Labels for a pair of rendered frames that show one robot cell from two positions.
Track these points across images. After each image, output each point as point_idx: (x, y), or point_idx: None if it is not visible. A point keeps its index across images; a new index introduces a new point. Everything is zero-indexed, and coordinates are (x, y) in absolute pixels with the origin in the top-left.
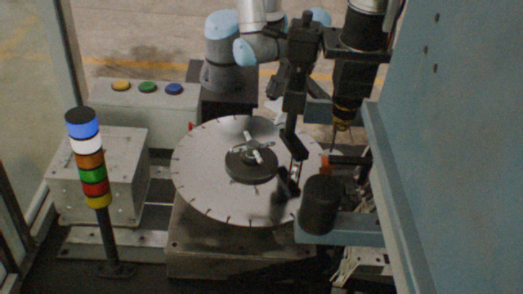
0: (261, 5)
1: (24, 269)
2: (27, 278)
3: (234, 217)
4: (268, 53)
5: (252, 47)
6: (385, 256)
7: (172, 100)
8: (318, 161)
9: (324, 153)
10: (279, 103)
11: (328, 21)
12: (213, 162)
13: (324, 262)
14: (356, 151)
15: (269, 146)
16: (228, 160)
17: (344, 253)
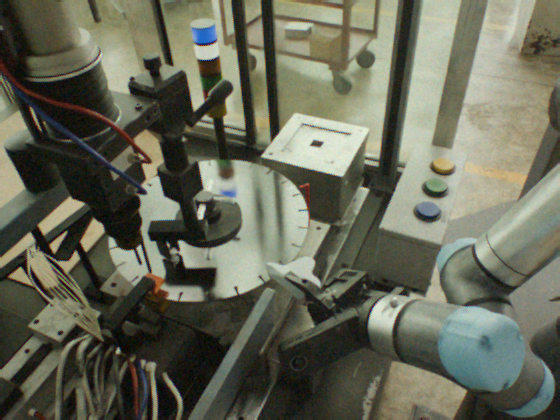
0: (518, 230)
1: (256, 146)
2: (251, 150)
3: (147, 188)
4: (449, 294)
5: (451, 258)
6: (45, 352)
7: (401, 206)
8: (170, 286)
9: (180, 301)
10: (302, 274)
11: (459, 357)
12: (229, 191)
13: (61, 252)
14: None
15: (227, 244)
16: (219, 197)
17: (48, 262)
